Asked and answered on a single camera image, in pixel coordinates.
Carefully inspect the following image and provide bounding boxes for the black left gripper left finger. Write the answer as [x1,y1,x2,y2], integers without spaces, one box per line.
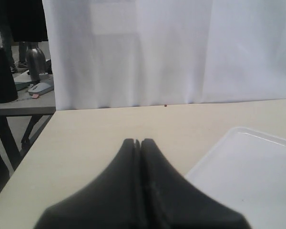
[35,139,143,229]

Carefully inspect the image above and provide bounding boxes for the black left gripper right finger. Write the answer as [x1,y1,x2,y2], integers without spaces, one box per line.
[141,139,251,229]

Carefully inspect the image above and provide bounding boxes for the silver metal flask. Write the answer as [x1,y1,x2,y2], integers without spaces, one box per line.
[26,42,47,82]

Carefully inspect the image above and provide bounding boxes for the white plastic tray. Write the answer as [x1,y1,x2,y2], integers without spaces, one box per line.
[186,127,286,229]

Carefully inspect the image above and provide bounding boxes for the grey side table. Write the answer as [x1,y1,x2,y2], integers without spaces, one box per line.
[0,69,57,172]

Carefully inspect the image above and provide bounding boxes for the grey computer mouse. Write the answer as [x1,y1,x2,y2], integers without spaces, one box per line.
[28,79,54,95]

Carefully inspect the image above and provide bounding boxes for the white curtain backdrop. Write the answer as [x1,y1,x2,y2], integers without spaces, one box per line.
[43,0,286,110]

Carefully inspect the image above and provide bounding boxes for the teal flat object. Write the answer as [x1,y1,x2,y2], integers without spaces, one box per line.
[15,82,32,91]

